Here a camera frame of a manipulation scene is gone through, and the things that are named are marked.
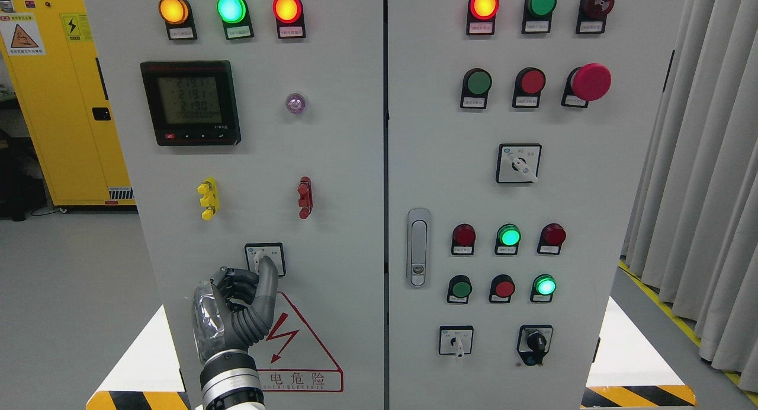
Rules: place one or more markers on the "dark red buzzer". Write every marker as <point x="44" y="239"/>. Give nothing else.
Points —
<point x="592" y="15"/>

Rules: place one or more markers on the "dark red indicator middle right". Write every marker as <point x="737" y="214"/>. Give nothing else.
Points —
<point x="551" y="239"/>

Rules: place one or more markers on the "red terminal connector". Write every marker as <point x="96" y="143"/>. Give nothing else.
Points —
<point x="305" y="197"/>

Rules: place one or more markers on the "green push button upper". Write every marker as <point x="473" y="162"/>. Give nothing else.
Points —
<point x="476" y="85"/>

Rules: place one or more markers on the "grey curtain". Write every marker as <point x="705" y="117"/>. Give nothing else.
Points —
<point x="693" y="230"/>

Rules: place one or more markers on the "red emergency stop mushroom button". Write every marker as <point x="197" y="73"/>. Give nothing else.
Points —
<point x="584" y="84"/>

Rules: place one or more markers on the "silver cabinet door handle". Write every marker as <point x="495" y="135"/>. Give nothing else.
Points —
<point x="418" y="220"/>

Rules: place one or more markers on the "red electric hazard warning sticker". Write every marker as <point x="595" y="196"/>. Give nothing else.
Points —
<point x="292" y="358"/>

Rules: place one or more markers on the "grey electrical control cabinet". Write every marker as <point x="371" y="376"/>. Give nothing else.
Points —
<point x="383" y="133"/>

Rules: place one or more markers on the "red lit indicator right door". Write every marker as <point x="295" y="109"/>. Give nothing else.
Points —
<point x="481" y="17"/>

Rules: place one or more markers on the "silver black robot forearm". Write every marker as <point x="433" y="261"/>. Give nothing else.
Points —
<point x="229" y="380"/>

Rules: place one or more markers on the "yellow terminal connector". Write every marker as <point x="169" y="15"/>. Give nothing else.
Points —
<point x="209" y="198"/>

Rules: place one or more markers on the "black digital power meter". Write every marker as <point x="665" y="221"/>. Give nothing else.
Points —
<point x="192" y="103"/>

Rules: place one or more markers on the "green indicator light top left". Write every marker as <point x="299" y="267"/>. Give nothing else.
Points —
<point x="235" y="19"/>

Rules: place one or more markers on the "red push button upper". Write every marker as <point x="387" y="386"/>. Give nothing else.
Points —
<point x="529" y="83"/>

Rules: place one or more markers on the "white rotary switch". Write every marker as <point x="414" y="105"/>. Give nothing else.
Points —
<point x="455" y="340"/>
<point x="518" y="163"/>

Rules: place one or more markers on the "dark red indicator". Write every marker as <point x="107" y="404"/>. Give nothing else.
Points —
<point x="463" y="240"/>
<point x="551" y="239"/>

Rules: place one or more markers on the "yellow safety storage cabinet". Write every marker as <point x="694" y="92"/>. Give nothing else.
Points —
<point x="49" y="50"/>

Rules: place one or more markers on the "green lit indicator middle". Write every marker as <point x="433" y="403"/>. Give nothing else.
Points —
<point x="507" y="240"/>

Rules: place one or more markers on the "green unlit indicator top right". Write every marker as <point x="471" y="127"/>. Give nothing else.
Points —
<point x="537" y="16"/>

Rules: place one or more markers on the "black selector knob switch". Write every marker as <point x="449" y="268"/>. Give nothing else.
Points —
<point x="534" y="343"/>

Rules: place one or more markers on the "red push button lower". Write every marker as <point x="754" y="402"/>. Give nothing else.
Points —
<point x="502" y="288"/>

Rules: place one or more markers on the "red indicator light top left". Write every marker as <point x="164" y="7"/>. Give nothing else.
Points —
<point x="290" y="19"/>

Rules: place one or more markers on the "white rotary switch upper right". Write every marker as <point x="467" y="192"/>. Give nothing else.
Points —
<point x="518" y="163"/>

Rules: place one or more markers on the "dark red indicator middle left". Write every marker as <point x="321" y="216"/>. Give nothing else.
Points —
<point x="463" y="240"/>

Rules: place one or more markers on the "red push button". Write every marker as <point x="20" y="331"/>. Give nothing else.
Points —
<point x="502" y="288"/>
<point x="529" y="83"/>

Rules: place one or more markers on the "amber indicator light top left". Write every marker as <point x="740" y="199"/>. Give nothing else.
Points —
<point x="178" y="18"/>

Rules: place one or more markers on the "white rotary switch lower right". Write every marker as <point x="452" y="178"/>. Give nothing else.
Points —
<point x="455" y="340"/>

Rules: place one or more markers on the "white rotary switch door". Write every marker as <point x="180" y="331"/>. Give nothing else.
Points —
<point x="275" y="251"/>

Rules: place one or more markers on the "grey robotic humanoid hand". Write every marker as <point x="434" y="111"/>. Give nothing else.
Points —
<point x="234" y="309"/>

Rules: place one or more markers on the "small clear purple lamp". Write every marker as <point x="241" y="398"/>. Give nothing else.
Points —
<point x="296" y="103"/>

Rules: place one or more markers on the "green lit push button lower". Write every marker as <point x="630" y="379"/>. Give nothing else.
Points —
<point x="543" y="288"/>

